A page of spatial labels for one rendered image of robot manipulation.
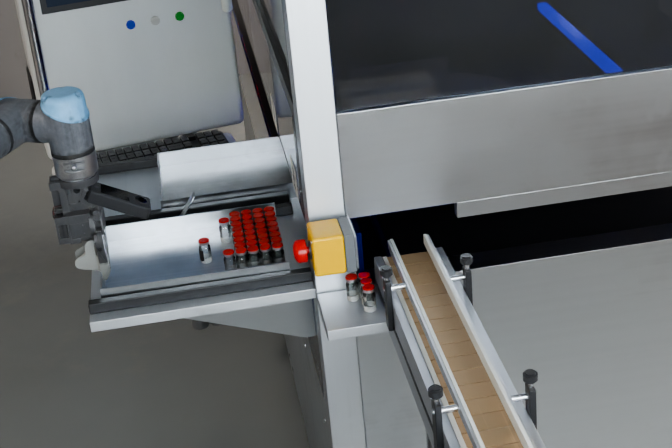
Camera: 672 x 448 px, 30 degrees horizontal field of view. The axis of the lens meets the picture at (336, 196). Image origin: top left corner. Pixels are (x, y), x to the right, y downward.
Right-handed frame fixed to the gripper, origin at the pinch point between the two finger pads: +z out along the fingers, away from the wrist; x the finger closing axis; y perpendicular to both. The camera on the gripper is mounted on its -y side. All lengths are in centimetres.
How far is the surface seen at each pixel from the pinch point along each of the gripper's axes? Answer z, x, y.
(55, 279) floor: 92, -178, 34
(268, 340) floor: 92, -118, -32
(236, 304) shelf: 4.4, 11.0, -22.0
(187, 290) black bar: 1.7, 8.1, -13.8
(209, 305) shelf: 3.8, 11.0, -17.3
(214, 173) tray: 3, -46, -22
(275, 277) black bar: 1.8, 8.2, -29.6
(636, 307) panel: 17, 13, -96
